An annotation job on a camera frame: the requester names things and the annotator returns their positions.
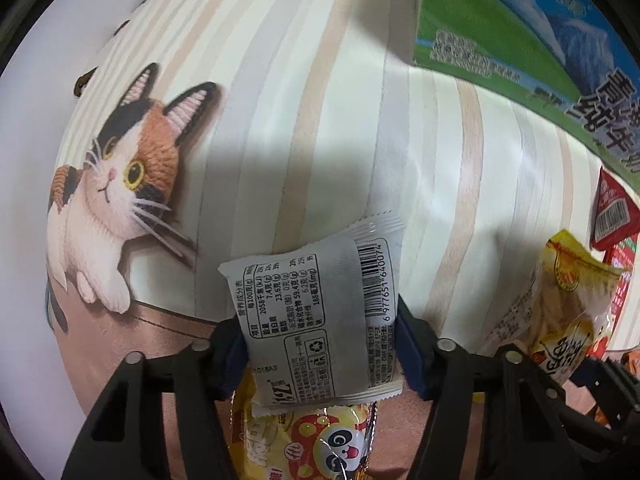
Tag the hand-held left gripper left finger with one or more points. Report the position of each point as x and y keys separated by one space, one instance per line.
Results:
x=231 y=360

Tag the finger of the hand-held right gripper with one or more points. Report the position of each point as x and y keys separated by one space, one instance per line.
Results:
x=612 y=377

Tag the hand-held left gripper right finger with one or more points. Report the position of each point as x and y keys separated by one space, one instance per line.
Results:
x=411 y=355

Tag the yellow snack bag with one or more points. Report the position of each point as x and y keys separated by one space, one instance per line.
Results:
x=565 y=310

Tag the grey snack packet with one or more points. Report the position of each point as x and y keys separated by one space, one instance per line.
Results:
x=310 y=310

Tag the red green packet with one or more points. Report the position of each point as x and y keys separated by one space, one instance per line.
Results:
x=625 y=275

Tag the yellow panda snack packet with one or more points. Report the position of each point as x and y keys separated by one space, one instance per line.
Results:
x=310 y=440

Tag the red snack packet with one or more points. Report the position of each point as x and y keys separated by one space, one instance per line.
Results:
x=612 y=210

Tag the cat print striped mat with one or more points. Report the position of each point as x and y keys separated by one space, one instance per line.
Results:
x=310 y=125

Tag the green blue milk carton box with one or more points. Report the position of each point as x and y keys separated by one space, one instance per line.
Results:
x=500 y=20

